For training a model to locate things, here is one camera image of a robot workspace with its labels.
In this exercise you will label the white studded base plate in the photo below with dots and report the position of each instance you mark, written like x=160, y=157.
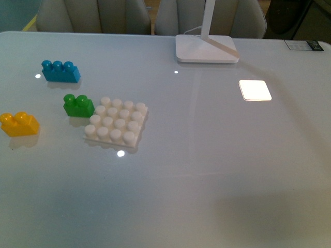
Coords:
x=116, y=122

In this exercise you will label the yellow two-stud block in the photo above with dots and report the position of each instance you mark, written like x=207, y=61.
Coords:
x=20, y=124

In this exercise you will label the green two-stud block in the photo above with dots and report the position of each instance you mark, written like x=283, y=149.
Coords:
x=79, y=106

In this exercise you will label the blue three-stud block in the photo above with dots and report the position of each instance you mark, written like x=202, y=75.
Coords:
x=60, y=72

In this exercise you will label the white desk lamp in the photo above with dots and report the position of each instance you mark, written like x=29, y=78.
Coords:
x=205, y=48

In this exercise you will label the beige chair right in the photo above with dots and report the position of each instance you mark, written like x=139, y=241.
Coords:
x=237, y=19

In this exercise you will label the beige chair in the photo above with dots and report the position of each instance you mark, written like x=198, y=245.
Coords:
x=109, y=17
x=237, y=19

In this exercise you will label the beige chair left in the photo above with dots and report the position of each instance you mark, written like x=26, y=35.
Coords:
x=109, y=17

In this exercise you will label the black label sticker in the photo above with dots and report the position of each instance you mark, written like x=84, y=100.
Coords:
x=303, y=45

